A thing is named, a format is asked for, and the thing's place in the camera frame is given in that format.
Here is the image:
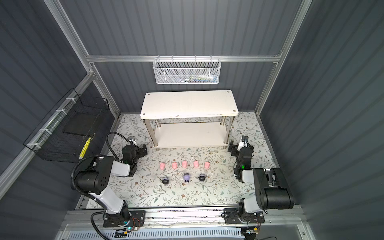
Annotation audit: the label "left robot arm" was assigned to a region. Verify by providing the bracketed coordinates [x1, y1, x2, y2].
[71, 132, 148, 227]

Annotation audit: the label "white two-tier shelf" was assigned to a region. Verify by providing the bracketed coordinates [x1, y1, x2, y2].
[140, 90, 239, 148]

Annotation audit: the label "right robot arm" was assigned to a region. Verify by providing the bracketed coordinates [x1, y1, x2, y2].
[222, 136, 295, 224]

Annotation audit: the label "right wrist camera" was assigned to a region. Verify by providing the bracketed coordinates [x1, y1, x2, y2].
[241, 136, 249, 145]

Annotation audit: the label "black wire basket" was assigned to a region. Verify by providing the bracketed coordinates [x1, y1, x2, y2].
[24, 89, 110, 163]

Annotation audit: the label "yellow marker pen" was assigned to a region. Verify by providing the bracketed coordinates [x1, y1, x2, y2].
[79, 137, 92, 160]

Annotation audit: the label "white wire basket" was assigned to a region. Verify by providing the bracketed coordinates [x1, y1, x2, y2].
[153, 60, 222, 85]

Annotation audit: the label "markers in white basket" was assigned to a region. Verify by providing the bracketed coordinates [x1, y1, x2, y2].
[178, 74, 219, 84]

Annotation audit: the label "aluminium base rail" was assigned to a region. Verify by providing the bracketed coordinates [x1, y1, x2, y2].
[60, 206, 307, 230]

